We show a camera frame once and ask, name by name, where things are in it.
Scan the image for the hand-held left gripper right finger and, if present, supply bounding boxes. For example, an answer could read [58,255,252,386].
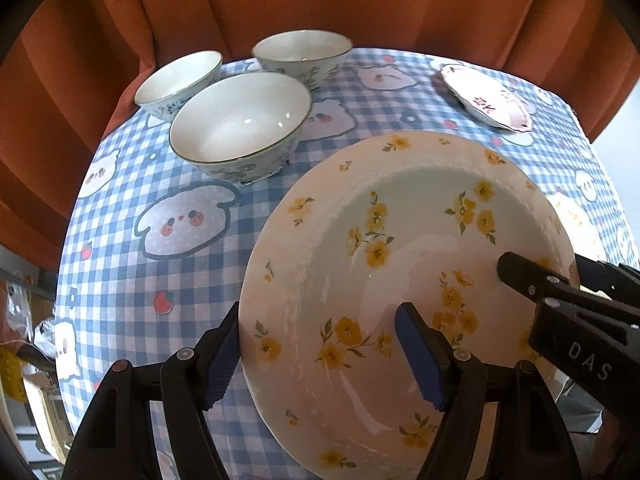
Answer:
[394,302,584,480]

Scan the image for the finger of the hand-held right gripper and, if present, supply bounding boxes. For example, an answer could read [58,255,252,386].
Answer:
[574,254,640,307]
[496,252,582,307]

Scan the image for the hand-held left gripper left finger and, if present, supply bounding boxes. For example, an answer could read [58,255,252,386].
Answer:
[62,302,242,480]

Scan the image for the yellow floral plate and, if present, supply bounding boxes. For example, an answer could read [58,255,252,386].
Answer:
[239,131,581,480]

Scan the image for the small pink scalloped plate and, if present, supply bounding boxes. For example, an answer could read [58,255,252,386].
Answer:
[439,63,534,135]

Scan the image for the white bowl blue floral outside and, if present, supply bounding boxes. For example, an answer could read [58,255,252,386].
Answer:
[169,71,313,184]
[251,30,353,92]
[134,50,224,122]

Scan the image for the cluttered shelf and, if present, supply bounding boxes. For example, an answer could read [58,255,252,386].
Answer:
[0,252,68,466]

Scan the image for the blue checkered cartoon tablecloth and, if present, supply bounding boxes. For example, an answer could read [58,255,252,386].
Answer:
[52,47,640,480]

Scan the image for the yellow perforated object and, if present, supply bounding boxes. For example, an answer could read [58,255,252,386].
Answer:
[0,347,28,403]

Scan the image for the orange curtain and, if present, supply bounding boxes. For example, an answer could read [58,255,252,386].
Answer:
[0,0,640,273]

